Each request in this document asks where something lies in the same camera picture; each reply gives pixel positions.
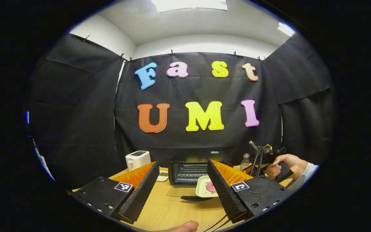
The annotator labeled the clear glass bottle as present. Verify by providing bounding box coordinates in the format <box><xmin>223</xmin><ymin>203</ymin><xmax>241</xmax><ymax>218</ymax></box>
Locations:
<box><xmin>240</xmin><ymin>153</ymin><xmax>251</xmax><ymax>171</ymax></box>

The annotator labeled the black electric oven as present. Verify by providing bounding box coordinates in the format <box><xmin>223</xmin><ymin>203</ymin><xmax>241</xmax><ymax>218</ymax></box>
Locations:
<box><xmin>166</xmin><ymin>150</ymin><xmax>234</xmax><ymax>202</ymax></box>

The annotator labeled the white square plate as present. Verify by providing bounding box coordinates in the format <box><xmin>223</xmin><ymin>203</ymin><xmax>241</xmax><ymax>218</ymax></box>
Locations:
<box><xmin>195</xmin><ymin>175</ymin><xmax>220</xmax><ymax>198</ymax></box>

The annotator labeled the black backdrop cloth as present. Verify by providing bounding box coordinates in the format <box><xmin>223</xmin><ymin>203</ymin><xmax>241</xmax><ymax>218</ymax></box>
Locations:
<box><xmin>28</xmin><ymin>32</ymin><xmax>336</xmax><ymax>190</ymax></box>

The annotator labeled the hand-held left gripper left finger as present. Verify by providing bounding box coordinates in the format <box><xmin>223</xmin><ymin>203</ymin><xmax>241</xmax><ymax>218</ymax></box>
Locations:
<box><xmin>70</xmin><ymin>161</ymin><xmax>160</xmax><ymax>224</ymax></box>

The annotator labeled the white toaster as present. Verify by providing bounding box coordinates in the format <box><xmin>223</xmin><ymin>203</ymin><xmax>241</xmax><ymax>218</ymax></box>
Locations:
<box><xmin>125</xmin><ymin>150</ymin><xmax>151</xmax><ymax>171</ymax></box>

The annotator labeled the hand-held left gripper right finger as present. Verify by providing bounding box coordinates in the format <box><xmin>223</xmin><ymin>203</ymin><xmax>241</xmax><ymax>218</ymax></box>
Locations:
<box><xmin>207</xmin><ymin>159</ymin><xmax>294</xmax><ymax>224</ymax></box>

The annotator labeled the large ceiling light panel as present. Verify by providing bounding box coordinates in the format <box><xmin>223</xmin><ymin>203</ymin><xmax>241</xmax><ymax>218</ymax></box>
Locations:
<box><xmin>151</xmin><ymin>0</ymin><xmax>228</xmax><ymax>13</ymax></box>

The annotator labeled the small ceiling light panel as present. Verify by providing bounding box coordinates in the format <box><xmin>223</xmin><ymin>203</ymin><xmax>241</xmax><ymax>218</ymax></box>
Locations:
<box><xmin>277</xmin><ymin>22</ymin><xmax>296</xmax><ymax>37</ymax></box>

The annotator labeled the black cable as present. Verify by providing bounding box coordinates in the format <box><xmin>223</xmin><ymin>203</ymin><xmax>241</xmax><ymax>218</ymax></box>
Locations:
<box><xmin>211</xmin><ymin>217</ymin><xmax>234</xmax><ymax>232</ymax></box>
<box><xmin>203</xmin><ymin>214</ymin><xmax>228</xmax><ymax>232</ymax></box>

